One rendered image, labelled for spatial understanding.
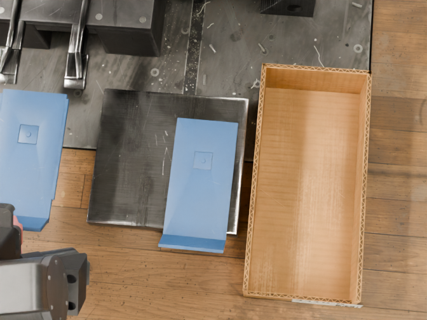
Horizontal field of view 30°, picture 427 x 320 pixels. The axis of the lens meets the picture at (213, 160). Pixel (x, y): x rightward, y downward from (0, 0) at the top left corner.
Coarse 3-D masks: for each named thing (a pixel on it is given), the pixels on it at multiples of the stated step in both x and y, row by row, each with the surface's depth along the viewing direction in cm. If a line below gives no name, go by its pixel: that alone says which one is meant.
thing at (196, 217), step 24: (192, 120) 91; (192, 144) 90; (216, 144) 90; (192, 168) 90; (216, 168) 90; (168, 192) 89; (192, 192) 89; (216, 192) 89; (168, 216) 89; (192, 216) 88; (216, 216) 88; (168, 240) 86; (192, 240) 87; (216, 240) 87
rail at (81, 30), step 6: (84, 0) 88; (84, 6) 88; (84, 12) 88; (84, 18) 88; (84, 24) 88; (78, 30) 88; (84, 30) 88; (78, 36) 87; (78, 42) 87; (78, 48) 87; (84, 48) 89; (84, 54) 89
